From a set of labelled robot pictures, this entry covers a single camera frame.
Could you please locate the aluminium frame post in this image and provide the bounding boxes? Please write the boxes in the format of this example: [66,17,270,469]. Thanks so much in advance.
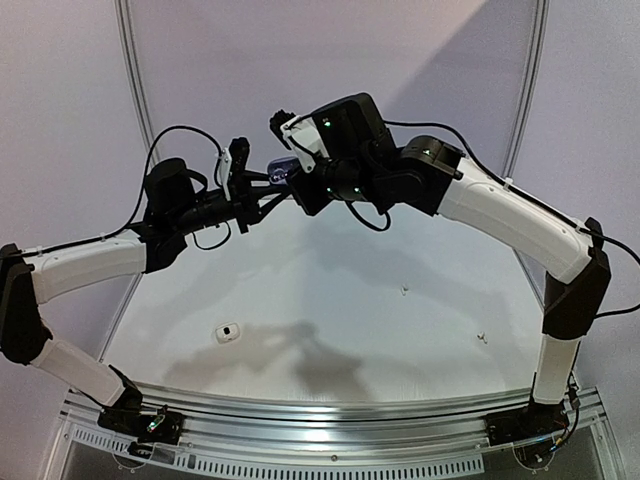
[114,0,161,178]
[500,0,550,180]

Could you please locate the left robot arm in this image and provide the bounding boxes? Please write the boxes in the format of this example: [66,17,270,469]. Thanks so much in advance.
[1,158,290,434]

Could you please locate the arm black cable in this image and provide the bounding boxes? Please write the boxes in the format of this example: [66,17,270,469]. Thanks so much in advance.
[284,114,640,319]
[29,125,236,251]

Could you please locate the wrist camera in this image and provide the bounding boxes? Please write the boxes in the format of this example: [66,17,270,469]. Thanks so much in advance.
[214,137,250,201]
[269,110,325,173]

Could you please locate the purple earbud charging case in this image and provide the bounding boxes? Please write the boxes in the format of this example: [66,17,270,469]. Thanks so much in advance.
[267,156,299,185]

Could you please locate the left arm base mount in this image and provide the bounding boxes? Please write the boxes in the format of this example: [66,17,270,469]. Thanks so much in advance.
[97,405,186,445]

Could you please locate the right aluminium frame post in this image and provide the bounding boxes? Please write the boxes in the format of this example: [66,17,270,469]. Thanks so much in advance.
[500,0,550,180]

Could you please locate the white earbud charging case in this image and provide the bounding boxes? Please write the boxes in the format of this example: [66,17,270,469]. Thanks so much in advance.
[215,323,241,344]

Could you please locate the left aluminium frame post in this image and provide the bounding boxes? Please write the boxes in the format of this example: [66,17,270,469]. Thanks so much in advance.
[114,0,161,178]

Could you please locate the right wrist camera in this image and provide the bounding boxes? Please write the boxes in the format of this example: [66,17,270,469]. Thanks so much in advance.
[269,110,325,173]

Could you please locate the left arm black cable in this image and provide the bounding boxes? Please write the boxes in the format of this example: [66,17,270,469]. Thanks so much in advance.
[29,125,236,251]

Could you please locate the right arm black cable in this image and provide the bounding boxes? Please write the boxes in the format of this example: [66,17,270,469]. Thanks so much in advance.
[284,114,640,319]

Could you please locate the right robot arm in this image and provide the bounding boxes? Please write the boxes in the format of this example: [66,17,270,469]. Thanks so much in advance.
[276,93,611,436]

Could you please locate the aluminium front rail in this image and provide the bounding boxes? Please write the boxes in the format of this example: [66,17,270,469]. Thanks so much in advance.
[43,385,625,479]

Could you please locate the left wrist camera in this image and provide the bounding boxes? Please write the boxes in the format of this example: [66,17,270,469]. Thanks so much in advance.
[214,137,250,201]

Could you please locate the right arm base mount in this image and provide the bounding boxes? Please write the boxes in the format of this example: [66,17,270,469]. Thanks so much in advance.
[483,400,569,446]

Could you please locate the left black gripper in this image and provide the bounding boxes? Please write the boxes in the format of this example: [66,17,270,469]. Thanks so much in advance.
[170,170,290,235]

